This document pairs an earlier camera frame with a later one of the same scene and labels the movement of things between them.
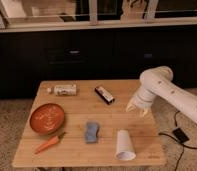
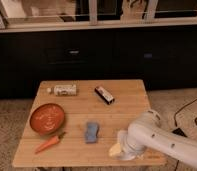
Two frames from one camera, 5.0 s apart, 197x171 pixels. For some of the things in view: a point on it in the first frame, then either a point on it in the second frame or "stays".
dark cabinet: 21,59 stays
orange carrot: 49,142 stays
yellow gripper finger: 130,107 -> 115,150
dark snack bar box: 103,93 stays
